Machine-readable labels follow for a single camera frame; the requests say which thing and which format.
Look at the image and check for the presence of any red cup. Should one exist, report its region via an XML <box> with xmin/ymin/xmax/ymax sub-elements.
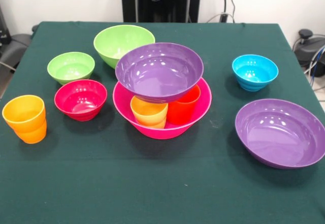
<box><xmin>167</xmin><ymin>84</ymin><xmax>202</xmax><ymax>126</ymax></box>

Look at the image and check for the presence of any large green bowl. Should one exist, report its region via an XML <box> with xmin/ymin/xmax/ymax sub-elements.
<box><xmin>93</xmin><ymin>24</ymin><xmax>156</xmax><ymax>70</ymax></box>

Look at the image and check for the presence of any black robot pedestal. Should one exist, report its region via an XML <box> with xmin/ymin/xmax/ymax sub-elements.
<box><xmin>116</xmin><ymin>0</ymin><xmax>206</xmax><ymax>23</ymax></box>

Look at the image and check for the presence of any blue and white cable bundle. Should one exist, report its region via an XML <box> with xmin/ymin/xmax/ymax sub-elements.
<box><xmin>303</xmin><ymin>45</ymin><xmax>325</xmax><ymax>79</ymax></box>

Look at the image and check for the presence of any purple bowl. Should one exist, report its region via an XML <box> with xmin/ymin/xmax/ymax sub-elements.
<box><xmin>235</xmin><ymin>98</ymin><xmax>325</xmax><ymax>170</ymax></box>
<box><xmin>115</xmin><ymin>42</ymin><xmax>205</xmax><ymax>104</ymax></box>

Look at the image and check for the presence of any orange cup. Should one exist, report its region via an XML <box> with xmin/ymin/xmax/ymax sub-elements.
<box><xmin>2</xmin><ymin>94</ymin><xmax>48</xmax><ymax>145</ymax></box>

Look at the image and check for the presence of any yellow cup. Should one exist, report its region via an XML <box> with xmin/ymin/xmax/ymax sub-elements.
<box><xmin>129</xmin><ymin>95</ymin><xmax>169</xmax><ymax>130</ymax></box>

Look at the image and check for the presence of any large pink bowl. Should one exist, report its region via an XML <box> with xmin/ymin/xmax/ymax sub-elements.
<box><xmin>112</xmin><ymin>77</ymin><xmax>213</xmax><ymax>140</ymax></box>

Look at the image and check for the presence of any blue bowl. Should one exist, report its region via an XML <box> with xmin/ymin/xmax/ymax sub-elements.
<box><xmin>231</xmin><ymin>54</ymin><xmax>279</xmax><ymax>92</ymax></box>

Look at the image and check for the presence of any dark green tablecloth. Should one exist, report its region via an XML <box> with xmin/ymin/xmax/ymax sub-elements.
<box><xmin>0</xmin><ymin>21</ymin><xmax>325</xmax><ymax>224</ymax></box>

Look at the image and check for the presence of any black hanging cable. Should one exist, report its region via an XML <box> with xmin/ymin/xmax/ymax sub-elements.
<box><xmin>207</xmin><ymin>0</ymin><xmax>237</xmax><ymax>23</ymax></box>

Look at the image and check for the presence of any small green bowl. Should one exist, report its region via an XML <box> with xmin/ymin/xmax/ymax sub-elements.
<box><xmin>47</xmin><ymin>51</ymin><xmax>96</xmax><ymax>86</ymax></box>

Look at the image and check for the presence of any black floor stand base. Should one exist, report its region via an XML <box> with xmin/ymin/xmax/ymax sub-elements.
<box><xmin>0</xmin><ymin>33</ymin><xmax>33</xmax><ymax>69</ymax></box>
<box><xmin>292</xmin><ymin>28</ymin><xmax>325</xmax><ymax>66</ymax></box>

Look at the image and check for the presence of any small red bowl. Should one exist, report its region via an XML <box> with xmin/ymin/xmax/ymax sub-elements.
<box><xmin>54</xmin><ymin>79</ymin><xmax>108</xmax><ymax>122</ymax></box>

